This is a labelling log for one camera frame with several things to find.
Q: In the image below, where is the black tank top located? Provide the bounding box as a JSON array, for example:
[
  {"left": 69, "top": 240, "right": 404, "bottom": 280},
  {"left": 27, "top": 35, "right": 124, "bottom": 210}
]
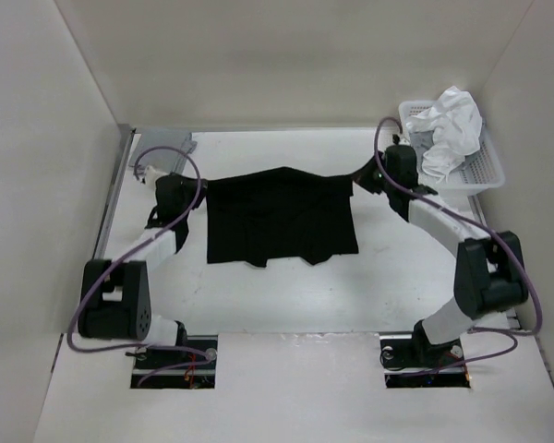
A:
[{"left": 206, "top": 167, "right": 359, "bottom": 268}]

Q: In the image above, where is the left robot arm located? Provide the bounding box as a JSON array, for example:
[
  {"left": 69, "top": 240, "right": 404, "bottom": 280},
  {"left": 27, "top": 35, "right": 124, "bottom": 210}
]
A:
[{"left": 71, "top": 174, "right": 208, "bottom": 368}]

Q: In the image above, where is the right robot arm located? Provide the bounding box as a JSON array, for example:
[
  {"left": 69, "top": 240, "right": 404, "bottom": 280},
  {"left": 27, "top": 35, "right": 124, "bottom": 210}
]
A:
[{"left": 352, "top": 144, "right": 529, "bottom": 372}]

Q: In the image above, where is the grey folded tank top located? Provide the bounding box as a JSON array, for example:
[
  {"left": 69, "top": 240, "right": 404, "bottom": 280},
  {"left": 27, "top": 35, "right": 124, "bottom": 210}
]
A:
[{"left": 128, "top": 130, "right": 199, "bottom": 170}]

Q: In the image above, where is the white tank top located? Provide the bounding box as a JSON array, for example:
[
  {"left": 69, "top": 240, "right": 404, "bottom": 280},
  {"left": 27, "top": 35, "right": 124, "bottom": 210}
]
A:
[{"left": 405, "top": 86, "right": 483, "bottom": 181}]

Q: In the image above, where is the white plastic basket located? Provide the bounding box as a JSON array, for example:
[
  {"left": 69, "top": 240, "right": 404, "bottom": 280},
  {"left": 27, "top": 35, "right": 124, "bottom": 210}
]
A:
[{"left": 398, "top": 100, "right": 505, "bottom": 198}]

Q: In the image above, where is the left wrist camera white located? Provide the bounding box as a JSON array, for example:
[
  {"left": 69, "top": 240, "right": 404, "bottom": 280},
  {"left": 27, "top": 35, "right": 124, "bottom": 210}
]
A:
[{"left": 138, "top": 166, "right": 164, "bottom": 188}]

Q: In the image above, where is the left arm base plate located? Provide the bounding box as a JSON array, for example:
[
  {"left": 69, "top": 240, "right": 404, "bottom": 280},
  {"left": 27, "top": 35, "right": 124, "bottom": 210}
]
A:
[{"left": 126, "top": 336, "right": 219, "bottom": 390}]

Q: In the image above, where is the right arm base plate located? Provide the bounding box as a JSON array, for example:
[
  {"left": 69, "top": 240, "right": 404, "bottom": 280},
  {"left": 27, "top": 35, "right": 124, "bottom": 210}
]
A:
[{"left": 379, "top": 334, "right": 470, "bottom": 389}]

